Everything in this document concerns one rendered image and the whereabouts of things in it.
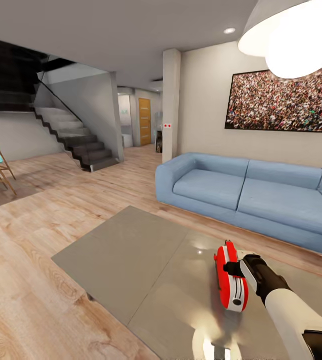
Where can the coffee table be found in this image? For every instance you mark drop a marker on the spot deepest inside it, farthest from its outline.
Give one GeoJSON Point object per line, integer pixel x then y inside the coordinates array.
{"type": "Point", "coordinates": [158, 278]}

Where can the stairs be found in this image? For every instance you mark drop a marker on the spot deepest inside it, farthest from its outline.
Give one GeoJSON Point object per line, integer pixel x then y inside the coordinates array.
{"type": "Point", "coordinates": [25, 74]}

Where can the radio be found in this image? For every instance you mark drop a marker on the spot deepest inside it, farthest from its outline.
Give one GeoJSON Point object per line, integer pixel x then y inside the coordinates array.
{"type": "Point", "coordinates": [233, 289]}

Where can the picture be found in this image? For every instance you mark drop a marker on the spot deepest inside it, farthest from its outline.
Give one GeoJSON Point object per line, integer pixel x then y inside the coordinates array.
{"type": "Point", "coordinates": [260, 100]}

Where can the standing mirror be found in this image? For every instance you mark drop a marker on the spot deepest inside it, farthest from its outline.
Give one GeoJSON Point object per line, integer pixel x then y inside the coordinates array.
{"type": "Point", "coordinates": [158, 132]}

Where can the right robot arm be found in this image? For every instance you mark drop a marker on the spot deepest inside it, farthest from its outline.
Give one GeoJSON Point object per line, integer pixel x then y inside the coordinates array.
{"type": "Point", "coordinates": [299, 327]}

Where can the door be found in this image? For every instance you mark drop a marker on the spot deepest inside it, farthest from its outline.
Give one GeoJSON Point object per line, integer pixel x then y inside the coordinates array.
{"type": "Point", "coordinates": [144, 118]}

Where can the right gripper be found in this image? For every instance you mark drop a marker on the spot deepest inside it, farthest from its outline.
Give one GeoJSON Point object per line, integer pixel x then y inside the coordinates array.
{"type": "Point", "coordinates": [233, 269]}

